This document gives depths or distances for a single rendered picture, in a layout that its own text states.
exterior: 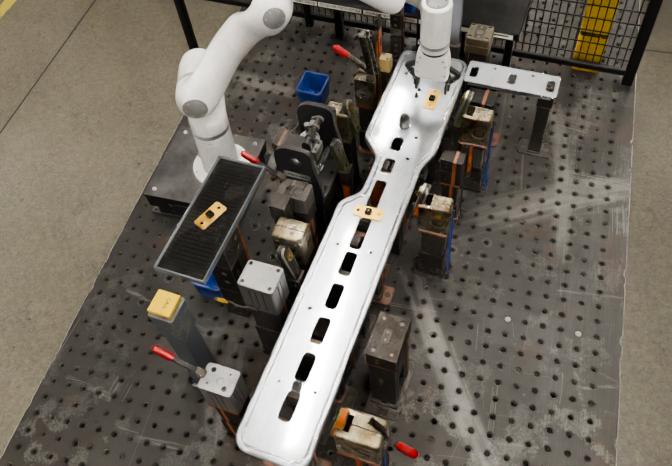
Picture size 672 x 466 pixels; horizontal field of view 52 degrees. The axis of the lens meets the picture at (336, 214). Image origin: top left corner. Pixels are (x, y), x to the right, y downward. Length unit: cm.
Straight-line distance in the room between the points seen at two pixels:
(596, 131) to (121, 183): 217
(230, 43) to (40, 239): 182
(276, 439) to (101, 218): 199
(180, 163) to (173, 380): 74
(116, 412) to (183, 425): 20
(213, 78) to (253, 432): 96
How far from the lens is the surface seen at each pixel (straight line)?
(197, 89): 201
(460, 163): 205
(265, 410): 170
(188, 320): 176
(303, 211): 192
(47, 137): 390
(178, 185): 235
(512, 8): 249
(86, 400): 219
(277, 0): 181
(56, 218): 353
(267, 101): 267
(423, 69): 209
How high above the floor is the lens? 258
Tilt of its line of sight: 55 degrees down
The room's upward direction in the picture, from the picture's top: 8 degrees counter-clockwise
